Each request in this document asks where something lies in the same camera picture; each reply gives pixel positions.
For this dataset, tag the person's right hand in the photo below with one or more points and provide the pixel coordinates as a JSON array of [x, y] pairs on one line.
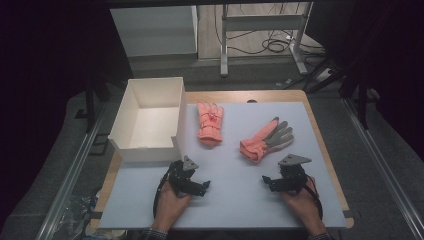
[[301, 206]]

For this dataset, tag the white metal desk frame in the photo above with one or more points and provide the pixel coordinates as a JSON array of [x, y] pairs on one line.
[[263, 22]]

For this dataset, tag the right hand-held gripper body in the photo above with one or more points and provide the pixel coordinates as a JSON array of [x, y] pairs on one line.
[[293, 175]]

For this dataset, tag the wooden table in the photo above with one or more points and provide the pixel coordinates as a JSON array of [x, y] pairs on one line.
[[233, 96]]

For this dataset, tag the black stand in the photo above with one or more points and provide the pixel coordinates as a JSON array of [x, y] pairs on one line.
[[363, 106], [90, 103]]

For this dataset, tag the pink glove with red pattern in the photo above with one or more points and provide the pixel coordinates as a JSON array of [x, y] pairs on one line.
[[210, 125]]

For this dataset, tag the metal floor rail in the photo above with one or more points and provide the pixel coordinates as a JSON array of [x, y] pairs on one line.
[[70, 180], [383, 166]]

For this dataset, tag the clear plastic bag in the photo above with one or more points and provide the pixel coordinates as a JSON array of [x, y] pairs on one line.
[[78, 213]]

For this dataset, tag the white cabinet panel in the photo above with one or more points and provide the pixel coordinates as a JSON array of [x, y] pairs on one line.
[[153, 30]]

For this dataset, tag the person's left hand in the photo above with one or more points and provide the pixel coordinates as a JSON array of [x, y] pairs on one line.
[[170, 205]]

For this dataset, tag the white box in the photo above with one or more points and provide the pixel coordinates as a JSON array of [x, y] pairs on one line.
[[150, 123]]

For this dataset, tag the dark table grommet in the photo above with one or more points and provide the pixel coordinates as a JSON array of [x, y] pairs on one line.
[[252, 101]]

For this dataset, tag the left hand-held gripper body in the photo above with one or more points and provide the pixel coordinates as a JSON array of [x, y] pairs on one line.
[[181, 180]]

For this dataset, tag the pink and grey glove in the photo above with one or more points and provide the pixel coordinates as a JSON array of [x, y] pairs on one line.
[[266, 140]]

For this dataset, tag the light blue table mat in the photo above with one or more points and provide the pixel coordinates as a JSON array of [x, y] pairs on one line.
[[233, 206]]

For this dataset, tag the black floor bracket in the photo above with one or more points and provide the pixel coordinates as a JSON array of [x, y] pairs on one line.
[[99, 144]]

